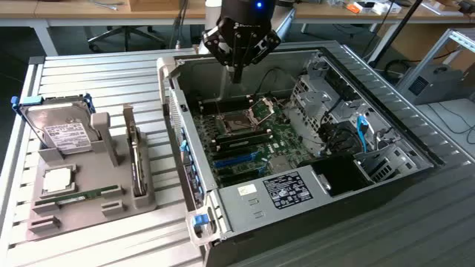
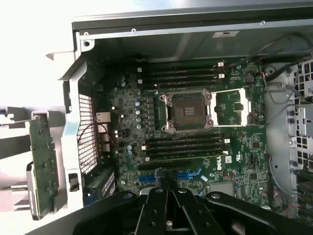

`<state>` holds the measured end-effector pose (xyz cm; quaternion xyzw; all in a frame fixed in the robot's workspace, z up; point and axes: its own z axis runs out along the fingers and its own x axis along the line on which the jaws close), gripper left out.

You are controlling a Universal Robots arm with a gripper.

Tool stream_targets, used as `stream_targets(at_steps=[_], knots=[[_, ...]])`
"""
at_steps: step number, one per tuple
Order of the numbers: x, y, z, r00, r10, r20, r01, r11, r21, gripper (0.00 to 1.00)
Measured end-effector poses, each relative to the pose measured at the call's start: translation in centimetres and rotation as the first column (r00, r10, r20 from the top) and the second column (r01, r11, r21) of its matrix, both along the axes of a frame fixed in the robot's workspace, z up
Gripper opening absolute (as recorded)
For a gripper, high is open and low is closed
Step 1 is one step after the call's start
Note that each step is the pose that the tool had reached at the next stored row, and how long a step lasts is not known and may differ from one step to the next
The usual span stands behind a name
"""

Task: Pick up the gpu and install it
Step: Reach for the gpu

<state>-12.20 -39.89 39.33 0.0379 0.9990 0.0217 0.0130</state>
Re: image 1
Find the green RAM stick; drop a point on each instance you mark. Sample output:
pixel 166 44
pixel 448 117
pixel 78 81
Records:
pixel 73 196

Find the white small box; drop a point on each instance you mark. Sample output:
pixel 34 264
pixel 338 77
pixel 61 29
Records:
pixel 385 9

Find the silver drive cage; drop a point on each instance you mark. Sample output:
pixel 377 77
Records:
pixel 314 97

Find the cardboard box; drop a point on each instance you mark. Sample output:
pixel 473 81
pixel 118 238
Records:
pixel 154 5

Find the black power adapter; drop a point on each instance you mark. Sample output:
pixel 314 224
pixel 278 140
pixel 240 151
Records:
pixel 465 5

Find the grey parts rack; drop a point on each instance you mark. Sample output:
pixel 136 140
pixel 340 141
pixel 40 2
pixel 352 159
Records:
pixel 88 178

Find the aluminium profile frame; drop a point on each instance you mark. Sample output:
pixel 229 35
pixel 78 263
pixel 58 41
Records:
pixel 461 34

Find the grey power supply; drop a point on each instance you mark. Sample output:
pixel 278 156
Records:
pixel 240 205

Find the blue disk caddy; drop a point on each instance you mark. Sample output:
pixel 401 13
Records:
pixel 26 101

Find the CPU socket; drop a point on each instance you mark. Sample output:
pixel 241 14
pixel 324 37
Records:
pixel 234 123

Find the office chair base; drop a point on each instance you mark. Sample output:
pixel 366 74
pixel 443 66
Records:
pixel 126 36

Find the green motherboard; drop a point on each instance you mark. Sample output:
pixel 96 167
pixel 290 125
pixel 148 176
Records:
pixel 281 133

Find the wooden desk with small items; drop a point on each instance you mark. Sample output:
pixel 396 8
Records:
pixel 437 18

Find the grey equipment box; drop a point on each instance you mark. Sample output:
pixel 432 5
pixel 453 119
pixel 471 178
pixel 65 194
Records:
pixel 437 86

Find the metal socket cover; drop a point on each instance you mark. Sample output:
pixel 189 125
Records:
pixel 262 107

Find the grey chipset heatsink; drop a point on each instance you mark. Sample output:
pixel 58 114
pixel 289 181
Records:
pixel 282 162

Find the graphics card with metal bracket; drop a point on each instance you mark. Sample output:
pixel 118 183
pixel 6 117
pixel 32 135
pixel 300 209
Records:
pixel 136 155

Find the open black PC case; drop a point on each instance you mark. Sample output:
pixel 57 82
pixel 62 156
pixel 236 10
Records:
pixel 333 222

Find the silver disk bay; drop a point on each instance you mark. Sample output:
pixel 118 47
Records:
pixel 385 167

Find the wooden desk with white frame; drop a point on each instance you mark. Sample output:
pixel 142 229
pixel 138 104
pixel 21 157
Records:
pixel 73 11

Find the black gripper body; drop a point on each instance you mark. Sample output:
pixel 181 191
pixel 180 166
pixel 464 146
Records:
pixel 244 16

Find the silver hard disk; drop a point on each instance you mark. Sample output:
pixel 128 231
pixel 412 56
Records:
pixel 58 125

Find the orange small item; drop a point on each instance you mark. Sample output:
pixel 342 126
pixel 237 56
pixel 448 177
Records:
pixel 353 9

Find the black slanted pole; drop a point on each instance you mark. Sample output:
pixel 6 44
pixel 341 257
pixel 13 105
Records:
pixel 397 29

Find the blue case latch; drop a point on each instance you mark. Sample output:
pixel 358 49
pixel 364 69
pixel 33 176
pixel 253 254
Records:
pixel 200 221

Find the silver tool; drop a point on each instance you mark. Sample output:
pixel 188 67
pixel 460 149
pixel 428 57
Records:
pixel 110 7

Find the black expansion slot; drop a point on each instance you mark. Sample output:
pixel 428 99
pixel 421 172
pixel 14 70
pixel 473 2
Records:
pixel 237 173

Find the silver CPU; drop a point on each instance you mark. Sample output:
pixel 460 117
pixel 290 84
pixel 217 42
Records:
pixel 56 180

